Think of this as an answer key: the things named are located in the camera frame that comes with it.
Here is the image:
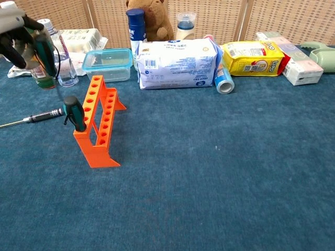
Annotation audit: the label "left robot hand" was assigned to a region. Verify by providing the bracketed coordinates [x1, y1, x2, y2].
[0, 7, 45, 70]

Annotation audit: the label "large green black screwdriver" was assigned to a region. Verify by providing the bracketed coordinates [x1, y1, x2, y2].
[35, 33, 66, 100]

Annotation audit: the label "small green black screwdriver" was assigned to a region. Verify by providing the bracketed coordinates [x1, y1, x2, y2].
[62, 95, 87, 133]

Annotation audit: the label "orange tool rack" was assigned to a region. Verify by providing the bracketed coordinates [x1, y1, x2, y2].
[73, 75, 127, 168]

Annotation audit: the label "green tea bottle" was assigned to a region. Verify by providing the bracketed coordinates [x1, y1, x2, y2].
[0, 1, 59, 89]

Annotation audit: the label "clear water bottle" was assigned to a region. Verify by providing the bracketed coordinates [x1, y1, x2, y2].
[36, 18, 80, 87]

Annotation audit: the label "black metal precision screwdriver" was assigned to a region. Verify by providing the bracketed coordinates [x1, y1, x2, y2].
[0, 108, 65, 129]

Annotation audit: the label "clear container blue lid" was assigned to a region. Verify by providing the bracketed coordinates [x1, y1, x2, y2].
[82, 48, 133, 83]

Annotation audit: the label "blue white spray can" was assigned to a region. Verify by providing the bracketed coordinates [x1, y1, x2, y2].
[126, 8, 148, 71]

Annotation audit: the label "brown capybara plush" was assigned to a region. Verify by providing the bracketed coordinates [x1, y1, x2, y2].
[125, 0, 174, 42]

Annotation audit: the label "white wet wipes pack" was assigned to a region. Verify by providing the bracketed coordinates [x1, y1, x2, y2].
[136, 38, 219, 90]

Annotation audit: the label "white bottle clear cap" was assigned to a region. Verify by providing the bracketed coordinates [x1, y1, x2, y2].
[174, 12, 197, 41]

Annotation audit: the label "blue plastic wrap roll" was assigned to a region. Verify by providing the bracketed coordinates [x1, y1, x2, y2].
[203, 34, 235, 95]

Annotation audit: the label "blue felt table cover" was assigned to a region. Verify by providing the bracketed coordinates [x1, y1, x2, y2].
[0, 44, 335, 251]

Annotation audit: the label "yellow snack bag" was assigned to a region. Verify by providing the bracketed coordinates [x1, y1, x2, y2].
[221, 41, 286, 77]

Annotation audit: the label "wicker folding screen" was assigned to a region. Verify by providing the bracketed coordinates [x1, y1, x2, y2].
[0, 0, 335, 49]

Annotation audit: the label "red white box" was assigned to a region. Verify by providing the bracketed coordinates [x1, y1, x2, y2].
[277, 55, 292, 76]

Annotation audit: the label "pastel tissue box stack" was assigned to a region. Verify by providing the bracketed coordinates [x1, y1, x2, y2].
[255, 31, 325, 86]

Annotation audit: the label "green lint roller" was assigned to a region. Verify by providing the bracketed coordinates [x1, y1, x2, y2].
[300, 41, 335, 74]

